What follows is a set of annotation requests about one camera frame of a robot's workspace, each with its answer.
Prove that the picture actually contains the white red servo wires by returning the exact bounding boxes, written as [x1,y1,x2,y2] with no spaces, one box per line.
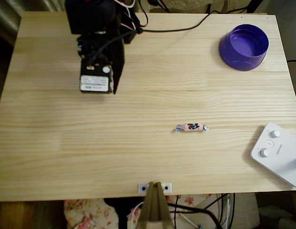
[114,0,137,31]

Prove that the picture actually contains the straight white cable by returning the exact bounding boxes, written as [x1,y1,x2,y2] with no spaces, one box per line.
[218,193,236,229]

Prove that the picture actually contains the pleated curtain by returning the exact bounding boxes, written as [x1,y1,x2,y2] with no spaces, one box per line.
[0,0,22,46]

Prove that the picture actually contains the curved white cable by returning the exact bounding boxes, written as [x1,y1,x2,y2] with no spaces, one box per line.
[127,201,145,221]

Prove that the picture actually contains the white control box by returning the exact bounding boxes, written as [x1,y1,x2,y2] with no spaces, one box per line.
[250,122,296,191]

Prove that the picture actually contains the pink candy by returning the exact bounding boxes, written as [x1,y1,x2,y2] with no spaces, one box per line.
[173,122,210,133]

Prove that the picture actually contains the thick black cable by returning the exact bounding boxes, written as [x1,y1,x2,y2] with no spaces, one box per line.
[167,202,224,229]

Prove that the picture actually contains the purple plastic bowl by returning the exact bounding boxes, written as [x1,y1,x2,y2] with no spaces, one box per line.
[219,23,270,72]

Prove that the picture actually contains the long black power cable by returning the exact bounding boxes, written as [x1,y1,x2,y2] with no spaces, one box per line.
[137,6,253,33]

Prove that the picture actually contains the black gripper servo cable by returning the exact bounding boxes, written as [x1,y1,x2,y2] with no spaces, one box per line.
[89,30,137,69]

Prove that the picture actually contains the looped black cable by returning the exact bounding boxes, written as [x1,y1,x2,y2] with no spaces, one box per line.
[138,0,148,27]

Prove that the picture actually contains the floral pink cushion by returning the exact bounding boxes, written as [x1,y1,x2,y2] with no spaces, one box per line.
[63,193,219,229]

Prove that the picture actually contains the short white cable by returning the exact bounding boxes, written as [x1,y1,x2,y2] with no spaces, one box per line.
[178,211,199,229]

